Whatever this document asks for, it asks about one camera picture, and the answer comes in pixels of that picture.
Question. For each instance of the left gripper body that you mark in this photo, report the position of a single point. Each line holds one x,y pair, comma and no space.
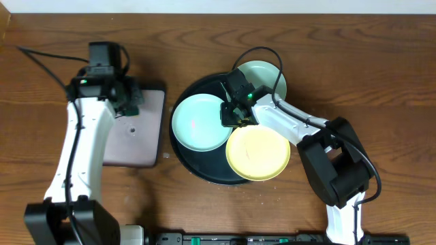
135,96

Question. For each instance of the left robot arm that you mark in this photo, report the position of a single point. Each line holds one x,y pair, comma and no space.
72,210

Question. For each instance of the yellow plate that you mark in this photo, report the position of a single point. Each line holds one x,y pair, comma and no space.
257,153

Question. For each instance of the green yellow sponge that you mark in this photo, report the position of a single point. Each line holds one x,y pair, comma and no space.
131,111

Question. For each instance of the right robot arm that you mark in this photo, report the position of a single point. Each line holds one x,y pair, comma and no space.
335,162

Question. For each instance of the black round tray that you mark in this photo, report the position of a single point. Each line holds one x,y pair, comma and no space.
211,166

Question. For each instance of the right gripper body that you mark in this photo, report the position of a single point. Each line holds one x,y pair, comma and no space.
229,118

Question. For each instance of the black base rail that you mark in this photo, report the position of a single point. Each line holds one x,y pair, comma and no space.
238,239

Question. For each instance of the mint plate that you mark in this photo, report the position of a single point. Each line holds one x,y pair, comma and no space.
196,123
262,73

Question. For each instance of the black rectangular tray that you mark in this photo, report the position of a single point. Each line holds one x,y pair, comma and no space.
134,141

